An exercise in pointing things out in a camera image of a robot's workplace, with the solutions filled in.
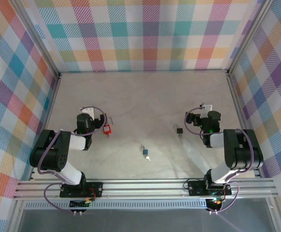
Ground aluminium mounting rail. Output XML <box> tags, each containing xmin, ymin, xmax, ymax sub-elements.
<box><xmin>12</xmin><ymin>178</ymin><xmax>279</xmax><ymax>200</ymax></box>

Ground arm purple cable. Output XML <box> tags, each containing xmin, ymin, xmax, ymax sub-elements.
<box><xmin>183</xmin><ymin>106</ymin><xmax>258</xmax><ymax>215</ymax></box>
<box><xmin>38</xmin><ymin>106</ymin><xmax>107</xmax><ymax>215</ymax></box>

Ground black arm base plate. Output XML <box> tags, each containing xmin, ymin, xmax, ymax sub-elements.
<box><xmin>59</xmin><ymin>181</ymin><xmax>104</xmax><ymax>198</ymax></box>
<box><xmin>188</xmin><ymin>180</ymin><xmax>232</xmax><ymax>197</ymax></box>

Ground black padlock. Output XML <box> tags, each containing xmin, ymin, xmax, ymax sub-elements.
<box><xmin>172</xmin><ymin>123</ymin><xmax>183</xmax><ymax>135</ymax></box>

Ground grey shelf panel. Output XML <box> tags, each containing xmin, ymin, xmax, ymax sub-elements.
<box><xmin>17</xmin><ymin>209</ymin><xmax>276</xmax><ymax>232</ymax></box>

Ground aluminium back rail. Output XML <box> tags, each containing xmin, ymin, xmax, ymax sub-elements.
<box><xmin>58</xmin><ymin>69</ymin><xmax>229</xmax><ymax>73</ymax></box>

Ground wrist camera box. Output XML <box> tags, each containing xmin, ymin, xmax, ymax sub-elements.
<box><xmin>80</xmin><ymin>107</ymin><xmax>94</xmax><ymax>119</ymax></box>
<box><xmin>201</xmin><ymin>103</ymin><xmax>213</xmax><ymax>116</ymax></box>

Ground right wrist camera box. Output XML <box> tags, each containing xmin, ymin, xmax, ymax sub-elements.
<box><xmin>201</xmin><ymin>103</ymin><xmax>213</xmax><ymax>116</ymax></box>

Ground red padlock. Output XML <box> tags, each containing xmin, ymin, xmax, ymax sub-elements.
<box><xmin>102</xmin><ymin>117</ymin><xmax>114</xmax><ymax>136</ymax></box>

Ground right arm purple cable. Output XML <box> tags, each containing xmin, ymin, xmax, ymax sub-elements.
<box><xmin>183</xmin><ymin>106</ymin><xmax>258</xmax><ymax>215</ymax></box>

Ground aluminium frame post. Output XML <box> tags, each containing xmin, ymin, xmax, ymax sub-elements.
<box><xmin>267</xmin><ymin>198</ymin><xmax>281</xmax><ymax>232</ymax></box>
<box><xmin>12</xmin><ymin>0</ymin><xmax>61</xmax><ymax>79</ymax></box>
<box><xmin>226</xmin><ymin>0</ymin><xmax>275</xmax><ymax>74</ymax></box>
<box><xmin>7</xmin><ymin>200</ymin><xmax>23</xmax><ymax>232</ymax></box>

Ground slotted grey cable duct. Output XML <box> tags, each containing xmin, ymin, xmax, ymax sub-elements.
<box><xmin>24</xmin><ymin>199</ymin><xmax>211</xmax><ymax>211</ymax></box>

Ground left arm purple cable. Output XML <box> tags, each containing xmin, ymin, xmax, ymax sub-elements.
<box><xmin>38</xmin><ymin>106</ymin><xmax>107</xmax><ymax>215</ymax></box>

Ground black connector board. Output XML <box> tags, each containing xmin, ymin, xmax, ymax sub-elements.
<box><xmin>207</xmin><ymin>198</ymin><xmax>225</xmax><ymax>212</ymax></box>
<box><xmin>69</xmin><ymin>199</ymin><xmax>91</xmax><ymax>208</ymax></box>

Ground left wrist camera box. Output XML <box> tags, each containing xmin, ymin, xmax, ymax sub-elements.
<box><xmin>80</xmin><ymin>107</ymin><xmax>94</xmax><ymax>119</ymax></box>

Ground aluminium side rail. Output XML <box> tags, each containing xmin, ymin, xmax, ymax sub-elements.
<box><xmin>226</xmin><ymin>71</ymin><xmax>263</xmax><ymax>178</ymax></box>
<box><xmin>28</xmin><ymin>72</ymin><xmax>63</xmax><ymax>181</ymax></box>

